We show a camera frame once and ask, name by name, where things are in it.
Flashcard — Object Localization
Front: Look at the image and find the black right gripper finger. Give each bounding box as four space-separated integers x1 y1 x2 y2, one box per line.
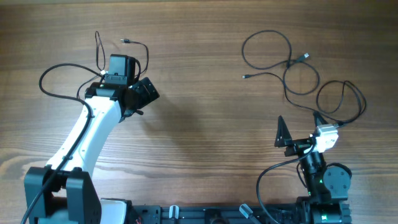
274 116 293 147
313 111 328 127

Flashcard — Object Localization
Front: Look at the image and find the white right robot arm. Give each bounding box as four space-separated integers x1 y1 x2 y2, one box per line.
274 115 352 223

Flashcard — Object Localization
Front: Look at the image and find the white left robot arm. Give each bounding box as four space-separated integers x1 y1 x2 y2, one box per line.
22 78 159 223

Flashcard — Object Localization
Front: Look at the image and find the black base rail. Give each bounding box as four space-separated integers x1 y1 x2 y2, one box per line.
124 203 352 224

